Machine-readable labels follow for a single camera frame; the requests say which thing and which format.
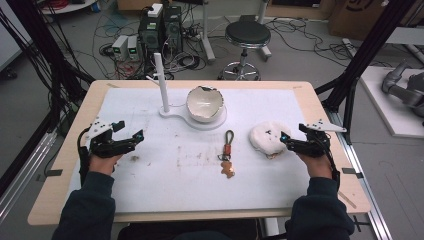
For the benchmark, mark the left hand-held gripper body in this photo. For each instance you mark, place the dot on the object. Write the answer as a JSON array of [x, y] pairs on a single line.
[[103, 143]]

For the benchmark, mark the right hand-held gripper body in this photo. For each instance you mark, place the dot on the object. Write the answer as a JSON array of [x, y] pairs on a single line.
[[313, 145]]

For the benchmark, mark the round white plush toy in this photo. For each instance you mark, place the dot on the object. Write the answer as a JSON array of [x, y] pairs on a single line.
[[266, 138]]

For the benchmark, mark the person's left hand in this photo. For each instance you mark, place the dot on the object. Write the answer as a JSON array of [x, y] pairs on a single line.
[[104, 164]]

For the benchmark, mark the person's right hand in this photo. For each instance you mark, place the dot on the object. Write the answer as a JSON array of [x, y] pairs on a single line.
[[316, 166]]

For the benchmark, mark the light wooden table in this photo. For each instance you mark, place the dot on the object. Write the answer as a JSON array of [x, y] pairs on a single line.
[[76, 110]]

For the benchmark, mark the white stand with pole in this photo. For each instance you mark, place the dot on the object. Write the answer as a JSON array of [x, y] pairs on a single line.
[[162, 83]]

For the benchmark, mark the white table mat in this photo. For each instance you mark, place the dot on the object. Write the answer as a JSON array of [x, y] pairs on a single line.
[[186, 180]]

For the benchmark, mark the white eggshell-shaped bowl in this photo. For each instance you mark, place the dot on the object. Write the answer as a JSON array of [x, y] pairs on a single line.
[[204, 105]]

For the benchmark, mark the small grey power supply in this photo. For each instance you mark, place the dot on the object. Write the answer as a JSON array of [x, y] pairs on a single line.
[[133, 48], [120, 46]]

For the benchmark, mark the white platform board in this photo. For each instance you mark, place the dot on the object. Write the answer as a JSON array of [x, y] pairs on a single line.
[[396, 123]]

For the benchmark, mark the black computer tower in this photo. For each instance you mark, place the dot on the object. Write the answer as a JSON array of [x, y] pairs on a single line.
[[150, 36], [173, 30]]

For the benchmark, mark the black round stool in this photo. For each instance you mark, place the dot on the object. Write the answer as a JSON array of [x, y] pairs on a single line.
[[247, 33]]

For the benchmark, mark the white box on computer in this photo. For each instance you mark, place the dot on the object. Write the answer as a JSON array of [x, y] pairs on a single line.
[[155, 10]]

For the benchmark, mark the cardboard box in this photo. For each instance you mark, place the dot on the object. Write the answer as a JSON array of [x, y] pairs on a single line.
[[353, 16]]

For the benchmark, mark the aluminium rail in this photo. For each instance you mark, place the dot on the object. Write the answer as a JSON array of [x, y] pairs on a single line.
[[23, 180], [370, 193]]

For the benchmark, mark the black metal frame post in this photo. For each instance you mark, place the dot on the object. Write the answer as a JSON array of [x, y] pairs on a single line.
[[36, 40], [366, 50]]

